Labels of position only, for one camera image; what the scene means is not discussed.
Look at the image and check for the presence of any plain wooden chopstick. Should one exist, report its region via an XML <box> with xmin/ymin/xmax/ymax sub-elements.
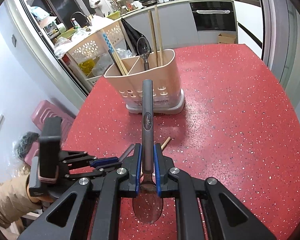
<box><xmin>140</xmin><ymin>137</ymin><xmax>171</xmax><ymax>178</ymax></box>

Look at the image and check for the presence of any grey handled metal spoon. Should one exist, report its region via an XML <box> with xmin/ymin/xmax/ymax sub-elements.
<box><xmin>133</xmin><ymin>79</ymin><xmax>163</xmax><ymax>224</ymax></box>

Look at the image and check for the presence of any long bamboo chopstick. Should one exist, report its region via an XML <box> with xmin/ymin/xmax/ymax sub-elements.
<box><xmin>148</xmin><ymin>10</ymin><xmax>158</xmax><ymax>67</ymax></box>
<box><xmin>154</xmin><ymin>5</ymin><xmax>164</xmax><ymax>66</ymax></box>

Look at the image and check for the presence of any blue patterned wooden chopstick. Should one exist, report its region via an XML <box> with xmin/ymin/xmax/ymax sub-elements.
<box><xmin>102</xmin><ymin>32</ymin><xmax>128</xmax><ymax>75</ymax></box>

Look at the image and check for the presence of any black handled metal spoon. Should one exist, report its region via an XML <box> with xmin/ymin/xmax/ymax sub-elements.
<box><xmin>137</xmin><ymin>37</ymin><xmax>151</xmax><ymax>70</ymax></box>

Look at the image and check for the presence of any person's tan sleeve forearm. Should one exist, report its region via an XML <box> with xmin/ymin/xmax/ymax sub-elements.
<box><xmin>0</xmin><ymin>175</ymin><xmax>42</xmax><ymax>229</ymax></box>

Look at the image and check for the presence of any person's left hand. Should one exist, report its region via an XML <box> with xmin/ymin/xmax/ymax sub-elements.
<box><xmin>26</xmin><ymin>177</ymin><xmax>55</xmax><ymax>204</ymax></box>

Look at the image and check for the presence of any pink plastic stool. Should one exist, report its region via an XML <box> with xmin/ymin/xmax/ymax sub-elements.
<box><xmin>24</xmin><ymin>100</ymin><xmax>76</xmax><ymax>167</ymax></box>

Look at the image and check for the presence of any beige plastic utensil holder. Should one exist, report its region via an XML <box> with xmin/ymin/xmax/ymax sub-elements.
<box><xmin>104</xmin><ymin>49</ymin><xmax>185</xmax><ymax>115</ymax></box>

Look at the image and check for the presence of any dark chopstick in holder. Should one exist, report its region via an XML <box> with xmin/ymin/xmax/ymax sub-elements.
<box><xmin>108</xmin><ymin>49</ymin><xmax>124</xmax><ymax>76</ymax></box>

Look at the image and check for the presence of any white perforated plastic shelf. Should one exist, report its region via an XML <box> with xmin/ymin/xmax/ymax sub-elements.
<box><xmin>55</xmin><ymin>20</ymin><xmax>127</xmax><ymax>91</ymax></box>

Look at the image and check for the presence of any cardboard box on floor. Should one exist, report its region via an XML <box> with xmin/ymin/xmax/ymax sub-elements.
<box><xmin>218</xmin><ymin>33</ymin><xmax>237</xmax><ymax>44</ymax></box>

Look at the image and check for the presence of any black built-in oven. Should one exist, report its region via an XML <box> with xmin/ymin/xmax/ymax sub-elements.
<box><xmin>190</xmin><ymin>1</ymin><xmax>236</xmax><ymax>31</ymax></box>

